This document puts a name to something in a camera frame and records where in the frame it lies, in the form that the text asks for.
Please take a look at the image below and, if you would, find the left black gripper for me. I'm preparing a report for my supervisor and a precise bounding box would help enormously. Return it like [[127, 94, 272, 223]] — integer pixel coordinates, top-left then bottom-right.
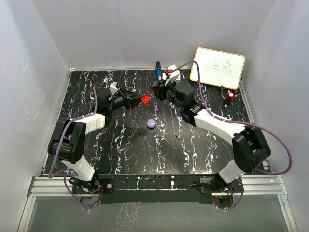
[[108, 87, 145, 112]]

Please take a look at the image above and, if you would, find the blue black device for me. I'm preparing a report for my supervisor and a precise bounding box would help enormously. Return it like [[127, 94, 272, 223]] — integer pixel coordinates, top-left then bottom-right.
[[155, 61, 162, 83]]

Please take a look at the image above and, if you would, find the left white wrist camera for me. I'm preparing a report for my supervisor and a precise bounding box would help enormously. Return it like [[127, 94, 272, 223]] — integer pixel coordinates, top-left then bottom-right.
[[110, 82, 118, 95]]

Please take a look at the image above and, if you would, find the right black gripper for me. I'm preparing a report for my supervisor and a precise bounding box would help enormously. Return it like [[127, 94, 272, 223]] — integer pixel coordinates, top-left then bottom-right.
[[151, 77, 184, 110]]

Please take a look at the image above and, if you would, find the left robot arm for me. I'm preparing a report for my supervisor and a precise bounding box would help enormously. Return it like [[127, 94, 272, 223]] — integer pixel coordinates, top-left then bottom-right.
[[48, 82, 150, 193]]

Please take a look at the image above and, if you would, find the red earbud charging case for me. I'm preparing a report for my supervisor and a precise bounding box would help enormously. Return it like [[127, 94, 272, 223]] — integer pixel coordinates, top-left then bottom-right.
[[141, 94, 151, 105]]

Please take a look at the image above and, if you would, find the white whiteboard with wooden frame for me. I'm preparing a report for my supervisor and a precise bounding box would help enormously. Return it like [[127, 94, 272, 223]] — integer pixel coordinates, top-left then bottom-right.
[[190, 47, 246, 90]]

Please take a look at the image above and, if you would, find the black front base bar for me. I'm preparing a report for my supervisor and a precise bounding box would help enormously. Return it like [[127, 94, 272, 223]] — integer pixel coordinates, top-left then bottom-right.
[[98, 174, 241, 204]]

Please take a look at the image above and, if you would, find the purple earbud charging case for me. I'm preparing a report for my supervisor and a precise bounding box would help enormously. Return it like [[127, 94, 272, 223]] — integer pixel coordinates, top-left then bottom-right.
[[147, 119, 156, 129]]

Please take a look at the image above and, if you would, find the red emergency stop button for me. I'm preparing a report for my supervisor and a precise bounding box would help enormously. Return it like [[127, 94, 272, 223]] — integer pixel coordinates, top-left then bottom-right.
[[224, 92, 235, 105]]

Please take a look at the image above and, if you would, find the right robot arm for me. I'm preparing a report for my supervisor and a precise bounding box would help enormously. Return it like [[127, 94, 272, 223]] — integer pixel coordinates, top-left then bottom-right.
[[151, 80, 271, 192]]

